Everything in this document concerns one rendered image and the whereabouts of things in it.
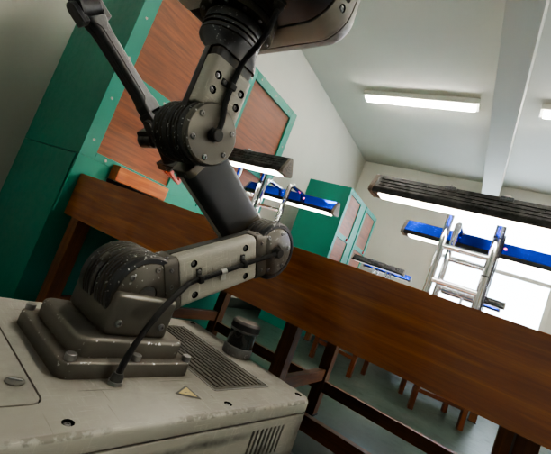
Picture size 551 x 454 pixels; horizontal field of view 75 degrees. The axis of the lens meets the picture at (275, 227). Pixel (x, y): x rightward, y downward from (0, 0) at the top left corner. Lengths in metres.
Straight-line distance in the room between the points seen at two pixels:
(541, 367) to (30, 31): 2.56
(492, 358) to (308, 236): 3.54
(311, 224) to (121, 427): 3.88
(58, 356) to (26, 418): 0.11
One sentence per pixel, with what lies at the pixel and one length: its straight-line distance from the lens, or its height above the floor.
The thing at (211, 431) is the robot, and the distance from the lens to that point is 0.61.
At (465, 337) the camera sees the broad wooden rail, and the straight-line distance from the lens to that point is 0.83.
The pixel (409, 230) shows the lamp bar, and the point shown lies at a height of 1.06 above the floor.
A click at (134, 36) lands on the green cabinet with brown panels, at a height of 1.41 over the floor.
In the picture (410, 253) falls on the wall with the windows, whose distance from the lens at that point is 6.33.
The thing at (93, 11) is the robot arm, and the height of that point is 1.23.
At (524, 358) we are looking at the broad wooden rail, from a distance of 0.83.
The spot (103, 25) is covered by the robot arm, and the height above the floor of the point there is 1.20.
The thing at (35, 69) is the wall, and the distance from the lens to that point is 2.56.
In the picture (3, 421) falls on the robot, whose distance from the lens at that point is 0.48.
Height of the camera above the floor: 0.72
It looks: 5 degrees up
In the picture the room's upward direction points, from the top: 21 degrees clockwise
